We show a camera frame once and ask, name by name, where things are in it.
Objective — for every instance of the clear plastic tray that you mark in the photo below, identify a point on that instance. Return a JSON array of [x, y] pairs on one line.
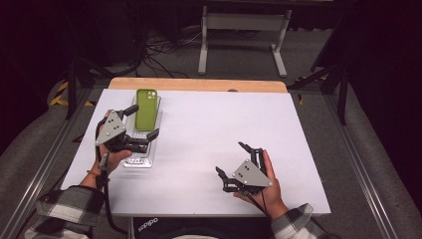
[[137, 161]]

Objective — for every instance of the green phone case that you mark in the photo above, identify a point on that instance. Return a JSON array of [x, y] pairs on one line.
[[146, 111]]

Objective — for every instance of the aluminium floor rail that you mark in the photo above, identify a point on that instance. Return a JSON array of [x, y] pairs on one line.
[[361, 172], [33, 186]]

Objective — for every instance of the black tripod stand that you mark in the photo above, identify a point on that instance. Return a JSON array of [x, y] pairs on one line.
[[71, 89], [343, 96]]

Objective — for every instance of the person's right hand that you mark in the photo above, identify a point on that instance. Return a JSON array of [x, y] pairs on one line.
[[273, 199]]

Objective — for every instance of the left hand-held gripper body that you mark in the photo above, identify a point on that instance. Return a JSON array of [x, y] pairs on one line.
[[111, 131]]

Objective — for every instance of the orange wristband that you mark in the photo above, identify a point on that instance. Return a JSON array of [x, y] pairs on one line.
[[93, 173]]

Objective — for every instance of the white table cover board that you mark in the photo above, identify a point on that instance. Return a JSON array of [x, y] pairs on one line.
[[215, 126]]

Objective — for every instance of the white metal stand frame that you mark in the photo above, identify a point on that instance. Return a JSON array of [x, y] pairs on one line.
[[244, 21]]

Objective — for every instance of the person's black shirt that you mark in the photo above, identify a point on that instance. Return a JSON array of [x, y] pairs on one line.
[[212, 229]]

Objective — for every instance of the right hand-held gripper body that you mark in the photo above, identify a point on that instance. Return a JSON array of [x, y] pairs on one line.
[[250, 174]]

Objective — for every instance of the person's left hand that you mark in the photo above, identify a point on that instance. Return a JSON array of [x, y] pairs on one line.
[[112, 161]]

